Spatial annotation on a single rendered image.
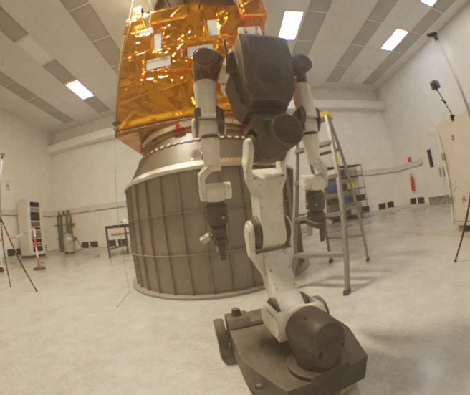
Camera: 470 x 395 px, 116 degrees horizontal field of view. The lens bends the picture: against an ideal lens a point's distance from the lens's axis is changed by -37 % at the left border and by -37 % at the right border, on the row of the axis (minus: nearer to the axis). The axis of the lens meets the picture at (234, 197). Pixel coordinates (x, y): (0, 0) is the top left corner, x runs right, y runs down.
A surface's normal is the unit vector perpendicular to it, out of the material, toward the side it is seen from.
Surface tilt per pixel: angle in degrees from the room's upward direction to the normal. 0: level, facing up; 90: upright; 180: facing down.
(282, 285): 60
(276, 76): 105
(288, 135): 90
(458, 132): 90
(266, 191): 100
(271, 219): 86
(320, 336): 65
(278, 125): 90
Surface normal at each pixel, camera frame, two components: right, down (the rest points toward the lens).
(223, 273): 0.11, -0.10
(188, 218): -0.10, -0.07
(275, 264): 0.11, -0.58
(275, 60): 0.22, 0.15
